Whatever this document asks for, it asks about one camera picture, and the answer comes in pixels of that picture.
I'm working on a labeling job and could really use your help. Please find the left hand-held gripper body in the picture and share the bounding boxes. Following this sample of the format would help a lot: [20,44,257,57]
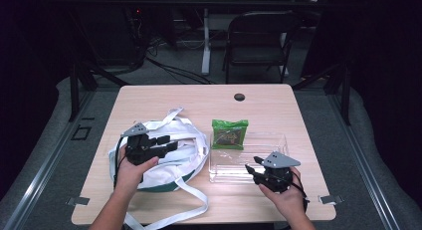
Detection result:
[120,121,168,166]

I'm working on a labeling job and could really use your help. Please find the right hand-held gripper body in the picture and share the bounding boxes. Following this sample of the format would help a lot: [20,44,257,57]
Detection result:
[252,150,302,193]

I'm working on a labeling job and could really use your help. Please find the white cloth bag green base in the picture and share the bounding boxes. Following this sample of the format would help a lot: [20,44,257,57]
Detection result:
[108,106,211,230]

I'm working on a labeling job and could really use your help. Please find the clear plastic tray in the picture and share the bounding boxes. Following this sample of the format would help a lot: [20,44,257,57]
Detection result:
[208,130,290,185]

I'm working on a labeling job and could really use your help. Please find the green snack packet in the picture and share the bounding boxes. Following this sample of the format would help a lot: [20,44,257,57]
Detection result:
[211,118,250,151]

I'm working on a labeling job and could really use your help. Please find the person's right hand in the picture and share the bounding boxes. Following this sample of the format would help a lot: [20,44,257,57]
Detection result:
[258,165,309,221]

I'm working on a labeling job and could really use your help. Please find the person's left hand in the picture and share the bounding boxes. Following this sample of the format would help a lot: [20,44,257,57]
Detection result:
[113,144,160,196]

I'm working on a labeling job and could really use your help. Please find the black metal stand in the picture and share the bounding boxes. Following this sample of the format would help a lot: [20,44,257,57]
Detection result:
[68,62,131,122]
[292,62,352,126]

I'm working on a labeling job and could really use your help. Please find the white desk leg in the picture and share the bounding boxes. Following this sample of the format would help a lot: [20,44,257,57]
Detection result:
[200,7,213,77]

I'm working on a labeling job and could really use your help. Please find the dark computer tower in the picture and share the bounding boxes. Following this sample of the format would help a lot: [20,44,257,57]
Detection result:
[88,4,148,68]

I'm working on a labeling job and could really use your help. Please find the black folding chair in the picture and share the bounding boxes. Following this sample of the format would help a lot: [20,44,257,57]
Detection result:
[222,10,300,85]

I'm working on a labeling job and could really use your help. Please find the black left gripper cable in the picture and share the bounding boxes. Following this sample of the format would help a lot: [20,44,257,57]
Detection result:
[112,135,128,190]

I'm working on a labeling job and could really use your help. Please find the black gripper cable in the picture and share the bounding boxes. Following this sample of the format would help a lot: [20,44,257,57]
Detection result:
[112,135,128,190]
[280,169,311,213]

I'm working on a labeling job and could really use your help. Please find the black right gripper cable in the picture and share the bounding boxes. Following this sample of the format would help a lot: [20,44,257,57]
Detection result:
[280,169,311,213]

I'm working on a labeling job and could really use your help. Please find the black floor cables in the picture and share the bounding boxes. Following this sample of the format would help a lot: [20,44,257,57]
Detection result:
[144,37,217,86]

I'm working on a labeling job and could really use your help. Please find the metal floor rail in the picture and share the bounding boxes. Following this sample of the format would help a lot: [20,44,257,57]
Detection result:
[326,90,403,230]
[2,90,98,230]

